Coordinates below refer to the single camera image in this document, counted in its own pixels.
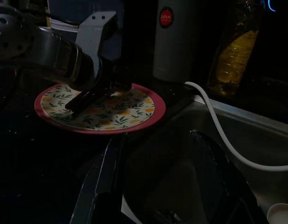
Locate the yellow liquid bottle green cap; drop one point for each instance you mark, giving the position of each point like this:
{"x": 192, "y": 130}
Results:
{"x": 235, "y": 53}

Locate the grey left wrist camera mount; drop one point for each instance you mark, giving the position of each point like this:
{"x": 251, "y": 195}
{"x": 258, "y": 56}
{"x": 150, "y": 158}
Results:
{"x": 92, "y": 30}

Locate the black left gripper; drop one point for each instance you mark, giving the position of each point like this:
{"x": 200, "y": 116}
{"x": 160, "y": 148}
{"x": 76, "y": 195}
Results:
{"x": 116, "y": 79}

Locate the grey jug red round label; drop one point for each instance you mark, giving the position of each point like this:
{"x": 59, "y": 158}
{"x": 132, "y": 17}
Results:
{"x": 174, "y": 46}

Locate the stainless steel sink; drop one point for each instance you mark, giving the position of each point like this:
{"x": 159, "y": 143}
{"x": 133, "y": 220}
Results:
{"x": 251, "y": 144}

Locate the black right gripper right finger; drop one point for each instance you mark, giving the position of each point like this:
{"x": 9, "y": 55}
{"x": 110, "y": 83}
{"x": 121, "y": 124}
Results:
{"x": 230, "y": 186}

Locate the lemon print plate red rim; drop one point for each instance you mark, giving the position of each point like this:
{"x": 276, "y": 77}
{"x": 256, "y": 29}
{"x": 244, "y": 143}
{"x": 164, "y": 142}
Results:
{"x": 125, "y": 116}

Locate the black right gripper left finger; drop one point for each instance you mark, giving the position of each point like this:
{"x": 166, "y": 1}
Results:
{"x": 99, "y": 186}

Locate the white plastic ladle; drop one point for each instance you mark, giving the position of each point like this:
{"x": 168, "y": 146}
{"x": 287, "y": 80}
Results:
{"x": 281, "y": 213}

